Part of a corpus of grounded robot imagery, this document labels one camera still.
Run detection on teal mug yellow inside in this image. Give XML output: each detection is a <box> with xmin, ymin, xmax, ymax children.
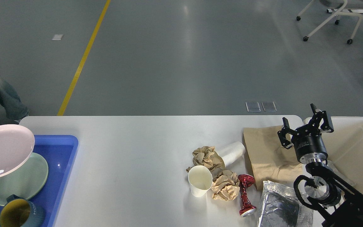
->
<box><xmin>0</xmin><ymin>194</ymin><xmax>46</xmax><ymax>227</ymax></box>

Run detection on white rolling chair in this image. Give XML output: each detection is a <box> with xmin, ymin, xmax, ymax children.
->
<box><xmin>302</xmin><ymin>0</ymin><xmax>363</xmax><ymax>44</ymax></box>

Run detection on upright white paper cup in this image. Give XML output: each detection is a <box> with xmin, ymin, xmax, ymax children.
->
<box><xmin>187</xmin><ymin>165</ymin><xmax>213</xmax><ymax>197</ymax></box>

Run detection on beige plastic bin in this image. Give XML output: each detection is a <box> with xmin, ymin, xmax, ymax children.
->
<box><xmin>303</xmin><ymin>117</ymin><xmax>363</xmax><ymax>218</ymax></box>

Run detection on light crumpled brown paper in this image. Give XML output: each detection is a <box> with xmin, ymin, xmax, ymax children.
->
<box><xmin>211</xmin><ymin>170</ymin><xmax>240</xmax><ymax>201</ymax></box>

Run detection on pink plate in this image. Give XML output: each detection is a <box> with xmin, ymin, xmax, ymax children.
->
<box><xmin>0</xmin><ymin>125</ymin><xmax>35</xmax><ymax>177</ymax></box>

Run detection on lying white paper cup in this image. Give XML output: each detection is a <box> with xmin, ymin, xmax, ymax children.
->
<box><xmin>215</xmin><ymin>141</ymin><xmax>246</xmax><ymax>167</ymax></box>

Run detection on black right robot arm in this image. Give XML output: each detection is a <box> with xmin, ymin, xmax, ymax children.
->
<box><xmin>277</xmin><ymin>103</ymin><xmax>363</xmax><ymax>227</ymax></box>

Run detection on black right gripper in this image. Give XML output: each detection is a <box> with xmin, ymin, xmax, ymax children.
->
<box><xmin>278</xmin><ymin>103</ymin><xmax>334</xmax><ymax>164</ymax></box>

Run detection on light green plate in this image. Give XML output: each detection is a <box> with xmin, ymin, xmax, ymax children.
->
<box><xmin>0</xmin><ymin>153</ymin><xmax>49</xmax><ymax>206</ymax></box>

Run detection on crushed red can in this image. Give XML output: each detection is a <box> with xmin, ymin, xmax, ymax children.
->
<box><xmin>238</xmin><ymin>174</ymin><xmax>257</xmax><ymax>217</ymax></box>

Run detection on brown paper bag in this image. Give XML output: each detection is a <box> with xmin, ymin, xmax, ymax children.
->
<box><xmin>243</xmin><ymin>125</ymin><xmax>303</xmax><ymax>191</ymax></box>

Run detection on silver foil bag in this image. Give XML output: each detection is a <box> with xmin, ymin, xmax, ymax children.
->
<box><xmin>257</xmin><ymin>180</ymin><xmax>314</xmax><ymax>227</ymax></box>

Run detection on dark crumpled brown paper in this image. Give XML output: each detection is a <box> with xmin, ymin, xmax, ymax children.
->
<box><xmin>192</xmin><ymin>146</ymin><xmax>226</xmax><ymax>179</ymax></box>

